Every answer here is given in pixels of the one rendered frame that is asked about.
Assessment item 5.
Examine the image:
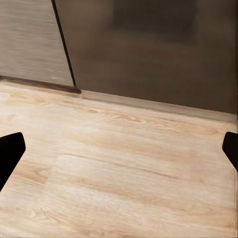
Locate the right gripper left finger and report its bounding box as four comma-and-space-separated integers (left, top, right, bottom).
0, 132, 26, 191

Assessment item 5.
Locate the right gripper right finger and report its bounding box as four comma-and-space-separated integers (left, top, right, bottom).
222, 131, 238, 172

